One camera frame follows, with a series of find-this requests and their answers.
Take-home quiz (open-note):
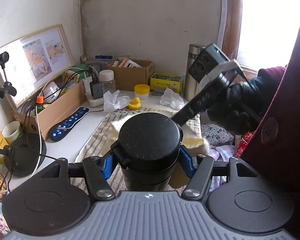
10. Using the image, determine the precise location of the white fluffy cloth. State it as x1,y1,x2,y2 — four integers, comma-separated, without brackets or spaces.
108,114,210,191

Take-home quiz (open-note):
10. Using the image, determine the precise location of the black thermos flask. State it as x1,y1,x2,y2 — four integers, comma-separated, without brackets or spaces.
111,112,183,191

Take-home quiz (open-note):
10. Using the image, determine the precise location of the black gloved right hand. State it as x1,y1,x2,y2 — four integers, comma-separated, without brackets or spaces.
207,82,263,135

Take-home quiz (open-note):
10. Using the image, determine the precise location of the stainless steel thermos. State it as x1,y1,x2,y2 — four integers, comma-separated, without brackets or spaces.
183,43,205,101

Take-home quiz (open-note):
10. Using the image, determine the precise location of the white crumpled tissue right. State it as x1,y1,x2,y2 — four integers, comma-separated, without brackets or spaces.
160,88,184,110

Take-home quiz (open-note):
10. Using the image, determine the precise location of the white crumpled tissue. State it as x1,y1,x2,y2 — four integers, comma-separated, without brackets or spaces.
160,88,184,110
103,90,130,113

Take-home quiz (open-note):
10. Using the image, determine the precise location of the yellow tin box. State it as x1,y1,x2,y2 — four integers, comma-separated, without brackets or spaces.
149,73,183,93

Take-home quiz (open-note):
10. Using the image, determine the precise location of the yellow lid plastic jar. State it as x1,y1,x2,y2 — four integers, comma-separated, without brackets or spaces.
134,84,150,100

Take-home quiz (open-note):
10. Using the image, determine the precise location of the yellow rubber duck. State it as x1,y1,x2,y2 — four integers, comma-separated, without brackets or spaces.
128,97,141,110

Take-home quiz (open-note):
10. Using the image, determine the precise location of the blue remote control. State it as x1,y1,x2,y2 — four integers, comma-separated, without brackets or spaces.
49,107,90,142

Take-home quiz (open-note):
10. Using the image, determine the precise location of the white crumpled tissue left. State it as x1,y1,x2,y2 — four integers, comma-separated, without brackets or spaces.
103,90,130,113

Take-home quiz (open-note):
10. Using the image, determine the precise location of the white power strip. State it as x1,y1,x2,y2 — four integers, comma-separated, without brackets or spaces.
82,76,105,108

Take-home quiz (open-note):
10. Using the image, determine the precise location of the small cardboard box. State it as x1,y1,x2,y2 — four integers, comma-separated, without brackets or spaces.
107,59,153,91

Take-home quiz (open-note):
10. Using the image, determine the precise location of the black power adapter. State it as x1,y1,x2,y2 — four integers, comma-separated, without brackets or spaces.
90,80,103,100

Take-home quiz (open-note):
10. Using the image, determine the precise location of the black round lamp base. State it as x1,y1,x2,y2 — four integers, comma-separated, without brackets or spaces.
5,133,46,177

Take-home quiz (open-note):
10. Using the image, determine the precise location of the long cardboard box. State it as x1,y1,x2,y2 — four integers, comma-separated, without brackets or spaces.
12,80,87,142

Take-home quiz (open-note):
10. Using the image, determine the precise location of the clear jar white lid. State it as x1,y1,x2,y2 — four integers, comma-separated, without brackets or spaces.
99,69,116,94

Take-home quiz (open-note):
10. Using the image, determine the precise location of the green bottle orange cap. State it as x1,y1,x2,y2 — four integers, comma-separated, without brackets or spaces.
36,95,45,113

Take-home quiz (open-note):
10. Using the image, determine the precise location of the framed baby photo picture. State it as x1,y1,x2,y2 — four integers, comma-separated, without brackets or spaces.
0,24,75,110

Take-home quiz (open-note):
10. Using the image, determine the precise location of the white cable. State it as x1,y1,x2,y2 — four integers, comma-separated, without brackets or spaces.
27,77,65,181

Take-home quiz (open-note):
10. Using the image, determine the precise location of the black cable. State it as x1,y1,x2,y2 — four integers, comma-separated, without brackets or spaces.
0,69,96,205

